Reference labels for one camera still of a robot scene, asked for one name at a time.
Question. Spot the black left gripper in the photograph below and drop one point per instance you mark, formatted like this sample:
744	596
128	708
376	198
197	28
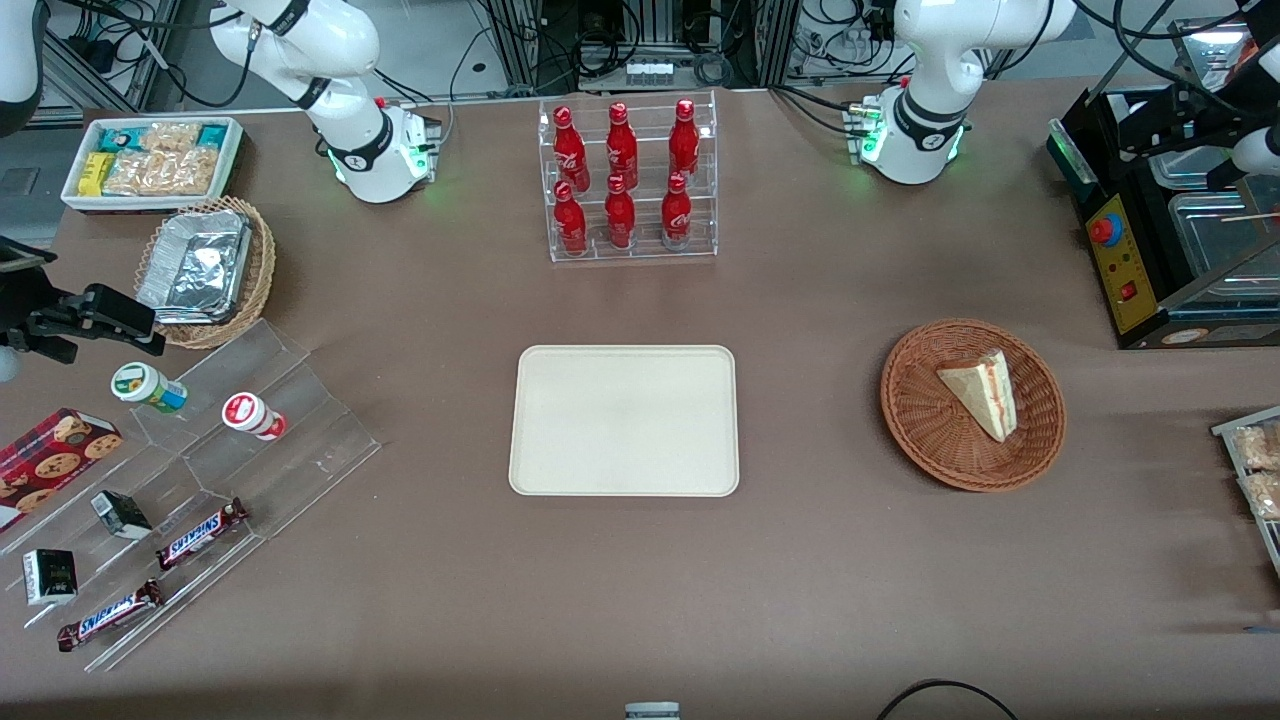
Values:
1213	105

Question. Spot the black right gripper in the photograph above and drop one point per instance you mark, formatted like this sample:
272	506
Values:
22	305

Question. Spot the triangular sandwich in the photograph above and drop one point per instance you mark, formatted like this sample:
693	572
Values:
985	395

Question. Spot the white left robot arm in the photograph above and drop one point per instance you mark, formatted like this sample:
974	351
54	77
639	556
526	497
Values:
925	70

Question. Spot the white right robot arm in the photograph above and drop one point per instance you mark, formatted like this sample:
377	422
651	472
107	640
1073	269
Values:
370	160

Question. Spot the silver foil tray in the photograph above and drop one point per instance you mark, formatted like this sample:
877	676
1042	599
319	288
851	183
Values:
195	268

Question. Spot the light wicker basket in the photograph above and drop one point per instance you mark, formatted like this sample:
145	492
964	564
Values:
258	280

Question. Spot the grey metal snack tray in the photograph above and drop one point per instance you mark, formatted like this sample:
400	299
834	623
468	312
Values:
1225	430

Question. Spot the round brown wicker basket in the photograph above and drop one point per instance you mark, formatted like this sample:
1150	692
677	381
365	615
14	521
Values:
930	420

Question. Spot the beige rectangular tray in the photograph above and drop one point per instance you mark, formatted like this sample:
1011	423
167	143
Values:
623	420

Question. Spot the green lid white cup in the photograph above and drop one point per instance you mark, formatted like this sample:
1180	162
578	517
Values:
145	387

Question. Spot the yellow snack packet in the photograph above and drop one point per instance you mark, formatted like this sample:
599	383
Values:
95	173

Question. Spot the clear rice cracker bag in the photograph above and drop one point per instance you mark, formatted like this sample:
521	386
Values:
170	136
165	172

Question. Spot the black food warmer machine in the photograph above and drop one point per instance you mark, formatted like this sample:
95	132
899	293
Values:
1130	270

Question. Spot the red cookie box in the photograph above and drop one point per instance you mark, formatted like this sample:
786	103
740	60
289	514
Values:
50	465

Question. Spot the teal snack packet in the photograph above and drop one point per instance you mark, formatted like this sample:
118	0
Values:
120	138
213	136

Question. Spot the red lid white cup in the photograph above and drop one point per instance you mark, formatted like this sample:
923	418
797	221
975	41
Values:
252	415

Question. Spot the white snack bin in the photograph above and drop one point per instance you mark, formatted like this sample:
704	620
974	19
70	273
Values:
235	140

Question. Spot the clear acrylic stepped display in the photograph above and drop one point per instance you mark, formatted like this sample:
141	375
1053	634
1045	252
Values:
300	460

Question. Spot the brown snickers bar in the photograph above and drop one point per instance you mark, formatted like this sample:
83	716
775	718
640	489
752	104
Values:
200	533
108	616

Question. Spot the small black white box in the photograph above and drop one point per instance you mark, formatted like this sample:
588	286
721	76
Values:
50	577

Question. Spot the clear snack bag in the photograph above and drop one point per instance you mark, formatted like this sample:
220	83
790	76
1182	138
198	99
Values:
1265	495
1258	447

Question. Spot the red cola bottle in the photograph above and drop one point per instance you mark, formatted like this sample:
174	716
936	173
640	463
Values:
684	140
569	222
620	218
621	145
677	214
568	145

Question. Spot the clear acrylic bottle rack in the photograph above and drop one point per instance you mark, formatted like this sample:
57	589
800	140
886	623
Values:
645	250

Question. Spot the white power strip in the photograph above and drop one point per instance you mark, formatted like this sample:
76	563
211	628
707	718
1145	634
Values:
648	72

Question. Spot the grey device edge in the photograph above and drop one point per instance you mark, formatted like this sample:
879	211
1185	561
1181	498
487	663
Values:
652	712

